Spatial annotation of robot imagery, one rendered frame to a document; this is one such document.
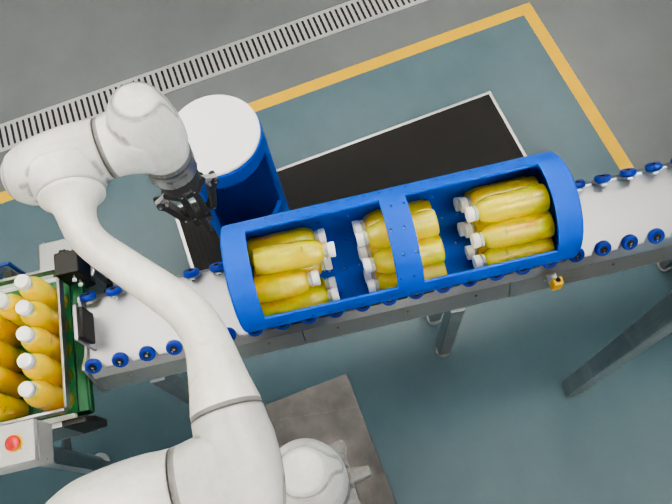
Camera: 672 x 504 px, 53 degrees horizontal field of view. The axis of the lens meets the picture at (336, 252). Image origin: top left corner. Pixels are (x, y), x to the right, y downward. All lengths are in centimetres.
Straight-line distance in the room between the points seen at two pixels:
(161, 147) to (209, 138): 95
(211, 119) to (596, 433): 184
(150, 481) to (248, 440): 13
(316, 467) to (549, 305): 170
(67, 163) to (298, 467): 75
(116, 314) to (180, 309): 106
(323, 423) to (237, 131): 88
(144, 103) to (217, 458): 53
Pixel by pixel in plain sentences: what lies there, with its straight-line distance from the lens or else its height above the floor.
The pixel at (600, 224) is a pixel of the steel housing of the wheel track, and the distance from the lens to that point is 205.
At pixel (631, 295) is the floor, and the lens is 303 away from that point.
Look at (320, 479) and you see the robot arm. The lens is 143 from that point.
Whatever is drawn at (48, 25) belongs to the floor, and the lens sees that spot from 403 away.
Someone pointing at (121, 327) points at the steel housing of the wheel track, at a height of 93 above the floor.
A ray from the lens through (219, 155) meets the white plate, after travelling 201.
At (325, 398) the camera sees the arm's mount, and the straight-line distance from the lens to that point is 174.
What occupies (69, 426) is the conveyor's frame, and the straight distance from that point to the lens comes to 206.
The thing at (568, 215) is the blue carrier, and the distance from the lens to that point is 172.
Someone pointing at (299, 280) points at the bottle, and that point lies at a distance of 169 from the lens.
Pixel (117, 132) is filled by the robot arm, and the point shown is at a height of 187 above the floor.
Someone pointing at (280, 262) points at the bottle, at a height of 118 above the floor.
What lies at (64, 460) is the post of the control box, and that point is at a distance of 218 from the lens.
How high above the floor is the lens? 272
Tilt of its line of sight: 68 degrees down
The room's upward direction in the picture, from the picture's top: 12 degrees counter-clockwise
